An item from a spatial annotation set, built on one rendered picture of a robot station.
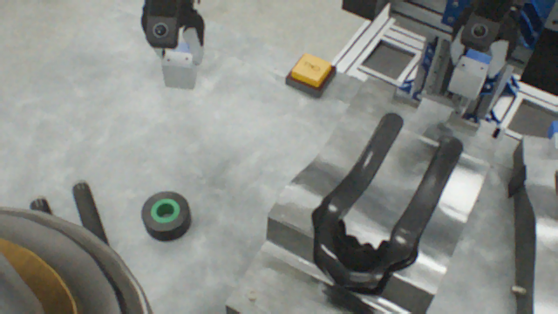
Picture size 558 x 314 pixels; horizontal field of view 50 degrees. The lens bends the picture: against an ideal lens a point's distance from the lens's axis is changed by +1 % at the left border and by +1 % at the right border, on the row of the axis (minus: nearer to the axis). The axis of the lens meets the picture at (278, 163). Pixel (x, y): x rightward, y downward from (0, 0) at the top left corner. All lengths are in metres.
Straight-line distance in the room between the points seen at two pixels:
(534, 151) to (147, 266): 0.69
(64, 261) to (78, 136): 1.03
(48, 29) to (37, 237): 2.56
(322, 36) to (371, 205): 1.68
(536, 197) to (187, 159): 0.61
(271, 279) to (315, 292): 0.07
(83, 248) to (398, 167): 0.87
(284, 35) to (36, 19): 1.06
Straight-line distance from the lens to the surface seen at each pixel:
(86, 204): 1.03
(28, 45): 2.67
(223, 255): 0.99
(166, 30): 0.91
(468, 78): 1.08
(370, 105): 1.07
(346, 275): 0.90
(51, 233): 0.17
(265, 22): 2.59
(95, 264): 0.16
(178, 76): 1.06
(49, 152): 1.18
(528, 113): 2.12
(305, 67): 1.20
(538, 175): 1.10
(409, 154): 1.02
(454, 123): 1.11
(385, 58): 2.17
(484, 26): 0.94
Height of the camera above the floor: 1.68
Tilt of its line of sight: 54 degrees down
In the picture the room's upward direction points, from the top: 1 degrees clockwise
